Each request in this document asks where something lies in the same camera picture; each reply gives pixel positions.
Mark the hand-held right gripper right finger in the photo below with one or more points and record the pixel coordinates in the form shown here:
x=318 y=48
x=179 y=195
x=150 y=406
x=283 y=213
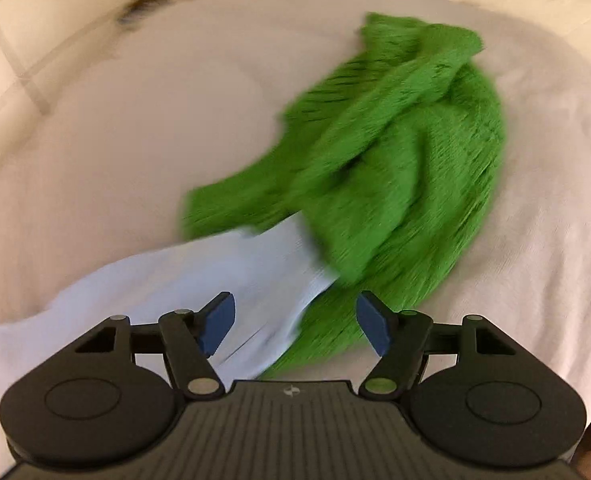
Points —
x=374 y=322

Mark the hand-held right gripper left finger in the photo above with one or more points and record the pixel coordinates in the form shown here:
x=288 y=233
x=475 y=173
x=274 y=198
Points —
x=218 y=322

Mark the light blue shirt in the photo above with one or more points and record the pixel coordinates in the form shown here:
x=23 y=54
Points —
x=255 y=265

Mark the green knit sweater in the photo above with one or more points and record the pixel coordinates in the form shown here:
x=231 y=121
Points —
x=400 y=185

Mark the light grey duvet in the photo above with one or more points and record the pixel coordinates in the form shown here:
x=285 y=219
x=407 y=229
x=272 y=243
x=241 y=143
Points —
x=125 y=135

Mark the cream wardrobe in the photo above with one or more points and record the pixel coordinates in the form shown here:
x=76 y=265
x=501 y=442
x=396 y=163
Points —
x=25 y=10

